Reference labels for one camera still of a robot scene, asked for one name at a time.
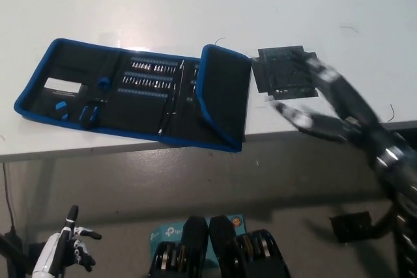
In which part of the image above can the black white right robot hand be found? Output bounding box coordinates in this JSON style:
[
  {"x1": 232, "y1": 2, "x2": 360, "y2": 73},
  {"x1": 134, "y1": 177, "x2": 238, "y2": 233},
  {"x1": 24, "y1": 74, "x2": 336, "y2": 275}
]
[{"x1": 268, "y1": 53, "x2": 395, "y2": 159}]

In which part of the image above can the black toolkit case blue trim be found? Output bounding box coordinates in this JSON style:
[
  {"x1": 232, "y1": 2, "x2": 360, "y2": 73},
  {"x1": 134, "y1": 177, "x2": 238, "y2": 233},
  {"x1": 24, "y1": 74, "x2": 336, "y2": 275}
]
[{"x1": 13, "y1": 38, "x2": 253, "y2": 154}]

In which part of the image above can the teal tp-link cardboard box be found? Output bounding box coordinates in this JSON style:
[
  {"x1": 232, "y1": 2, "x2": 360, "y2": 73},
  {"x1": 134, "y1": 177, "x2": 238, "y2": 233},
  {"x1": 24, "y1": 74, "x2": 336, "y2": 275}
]
[{"x1": 149, "y1": 215, "x2": 245, "y2": 266}]

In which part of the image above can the black power adapter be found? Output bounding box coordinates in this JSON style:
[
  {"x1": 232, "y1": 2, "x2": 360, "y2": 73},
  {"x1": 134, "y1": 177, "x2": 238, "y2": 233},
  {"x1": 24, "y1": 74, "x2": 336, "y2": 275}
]
[{"x1": 0, "y1": 225, "x2": 23, "y2": 259}]

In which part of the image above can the black power cable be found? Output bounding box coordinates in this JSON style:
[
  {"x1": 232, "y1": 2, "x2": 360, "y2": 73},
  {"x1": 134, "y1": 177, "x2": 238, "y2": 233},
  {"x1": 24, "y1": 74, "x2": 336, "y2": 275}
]
[{"x1": 2, "y1": 163, "x2": 16, "y2": 227}]

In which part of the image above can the black card white label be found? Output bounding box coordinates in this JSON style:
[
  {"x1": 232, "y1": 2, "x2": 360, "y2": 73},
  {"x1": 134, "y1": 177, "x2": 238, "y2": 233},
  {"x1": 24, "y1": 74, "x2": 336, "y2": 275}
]
[{"x1": 44, "y1": 77, "x2": 87, "y2": 96}]

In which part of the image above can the black floor plate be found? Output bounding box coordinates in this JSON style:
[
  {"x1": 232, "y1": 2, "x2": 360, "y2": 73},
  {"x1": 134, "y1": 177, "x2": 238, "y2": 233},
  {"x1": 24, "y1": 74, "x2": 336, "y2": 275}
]
[{"x1": 328, "y1": 211, "x2": 372, "y2": 243}]

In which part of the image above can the thin metal rod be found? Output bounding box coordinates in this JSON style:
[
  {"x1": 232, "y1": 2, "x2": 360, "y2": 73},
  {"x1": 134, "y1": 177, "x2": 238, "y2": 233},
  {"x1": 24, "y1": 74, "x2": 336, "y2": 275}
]
[{"x1": 175, "y1": 59, "x2": 185, "y2": 100}]

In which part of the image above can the black blue strap tool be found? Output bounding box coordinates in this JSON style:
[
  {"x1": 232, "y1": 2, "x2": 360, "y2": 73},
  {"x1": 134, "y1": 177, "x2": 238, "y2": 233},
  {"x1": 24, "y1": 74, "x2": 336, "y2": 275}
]
[{"x1": 79, "y1": 98, "x2": 107, "y2": 129}]

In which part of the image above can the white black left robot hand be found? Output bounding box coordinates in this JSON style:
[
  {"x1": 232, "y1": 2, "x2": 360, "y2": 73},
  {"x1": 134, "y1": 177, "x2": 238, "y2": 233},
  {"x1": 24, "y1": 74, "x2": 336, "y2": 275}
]
[{"x1": 32, "y1": 205, "x2": 102, "y2": 278}]

